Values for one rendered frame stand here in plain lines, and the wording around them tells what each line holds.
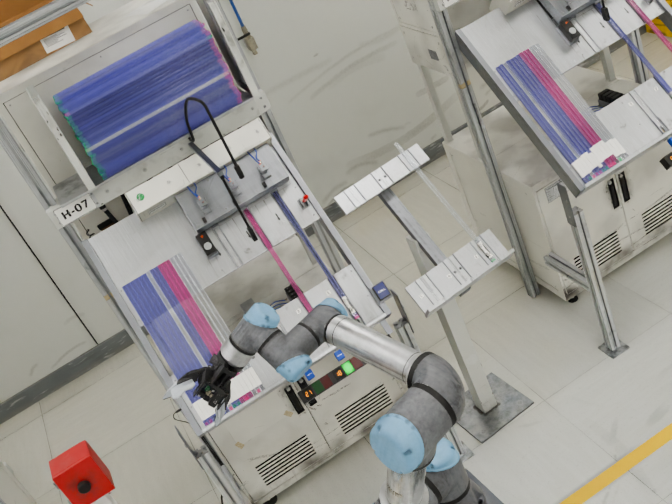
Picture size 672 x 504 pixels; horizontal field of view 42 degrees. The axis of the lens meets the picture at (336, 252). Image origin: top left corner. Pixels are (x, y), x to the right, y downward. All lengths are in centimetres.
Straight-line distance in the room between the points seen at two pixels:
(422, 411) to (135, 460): 240
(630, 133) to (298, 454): 162
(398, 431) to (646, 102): 180
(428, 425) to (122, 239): 140
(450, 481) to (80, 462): 116
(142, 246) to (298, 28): 197
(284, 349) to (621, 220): 192
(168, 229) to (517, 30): 139
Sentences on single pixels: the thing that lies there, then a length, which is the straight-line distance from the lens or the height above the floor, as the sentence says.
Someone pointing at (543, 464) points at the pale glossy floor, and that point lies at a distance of 311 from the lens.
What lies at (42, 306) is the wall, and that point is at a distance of 456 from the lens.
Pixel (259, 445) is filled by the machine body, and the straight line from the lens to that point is 318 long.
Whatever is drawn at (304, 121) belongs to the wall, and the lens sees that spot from 457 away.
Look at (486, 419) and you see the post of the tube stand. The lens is 329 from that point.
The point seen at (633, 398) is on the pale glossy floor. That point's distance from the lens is 323.
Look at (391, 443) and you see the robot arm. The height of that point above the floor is 112.
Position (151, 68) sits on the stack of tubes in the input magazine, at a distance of 271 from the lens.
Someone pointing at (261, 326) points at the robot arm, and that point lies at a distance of 201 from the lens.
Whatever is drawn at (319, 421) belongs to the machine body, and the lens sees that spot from 322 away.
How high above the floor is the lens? 232
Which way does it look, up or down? 31 degrees down
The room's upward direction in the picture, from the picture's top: 25 degrees counter-clockwise
